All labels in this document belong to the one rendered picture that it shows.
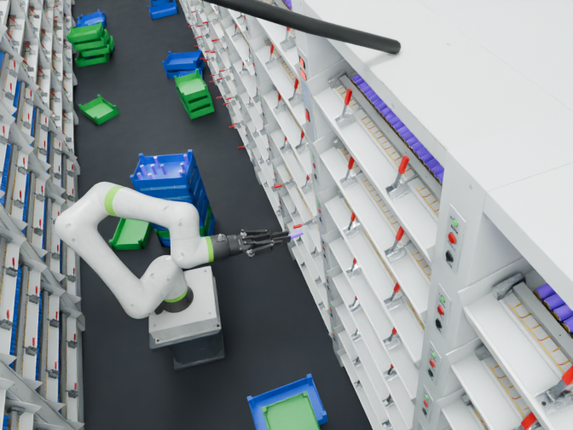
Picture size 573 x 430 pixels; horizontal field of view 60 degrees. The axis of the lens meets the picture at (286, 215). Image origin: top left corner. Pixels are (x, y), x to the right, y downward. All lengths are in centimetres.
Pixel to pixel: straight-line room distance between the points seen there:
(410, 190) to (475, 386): 38
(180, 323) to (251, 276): 68
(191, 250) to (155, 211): 18
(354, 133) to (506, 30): 37
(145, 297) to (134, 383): 67
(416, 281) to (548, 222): 51
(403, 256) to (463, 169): 48
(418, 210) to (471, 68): 27
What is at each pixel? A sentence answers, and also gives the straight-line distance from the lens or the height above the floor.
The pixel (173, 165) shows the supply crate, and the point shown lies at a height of 48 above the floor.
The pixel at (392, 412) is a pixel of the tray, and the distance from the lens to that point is 181.
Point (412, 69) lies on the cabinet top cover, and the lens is 91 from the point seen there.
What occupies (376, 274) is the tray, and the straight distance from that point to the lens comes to 137.
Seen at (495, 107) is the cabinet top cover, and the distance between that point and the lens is 82.
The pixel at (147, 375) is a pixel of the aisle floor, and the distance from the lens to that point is 262.
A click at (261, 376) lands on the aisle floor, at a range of 246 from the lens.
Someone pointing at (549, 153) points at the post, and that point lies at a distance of 75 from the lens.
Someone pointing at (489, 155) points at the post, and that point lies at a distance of 73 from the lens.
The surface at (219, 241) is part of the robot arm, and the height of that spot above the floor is 90.
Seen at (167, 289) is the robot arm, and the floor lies 57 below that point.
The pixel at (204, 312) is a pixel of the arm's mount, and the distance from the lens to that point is 224.
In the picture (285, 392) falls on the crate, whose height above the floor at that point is 0.
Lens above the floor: 216
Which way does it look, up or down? 45 degrees down
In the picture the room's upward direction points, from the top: 10 degrees counter-clockwise
